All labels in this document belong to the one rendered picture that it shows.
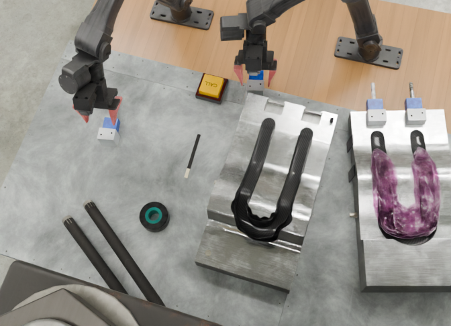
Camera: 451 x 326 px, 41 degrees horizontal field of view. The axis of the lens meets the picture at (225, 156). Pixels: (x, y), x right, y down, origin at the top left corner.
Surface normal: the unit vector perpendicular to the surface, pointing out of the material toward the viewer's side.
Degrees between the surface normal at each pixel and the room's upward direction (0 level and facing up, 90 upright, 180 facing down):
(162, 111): 0
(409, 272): 0
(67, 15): 0
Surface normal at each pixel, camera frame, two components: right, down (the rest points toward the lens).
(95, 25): -0.23, -0.05
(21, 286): -0.07, -0.36
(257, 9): -0.65, -0.23
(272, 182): 0.07, -0.73
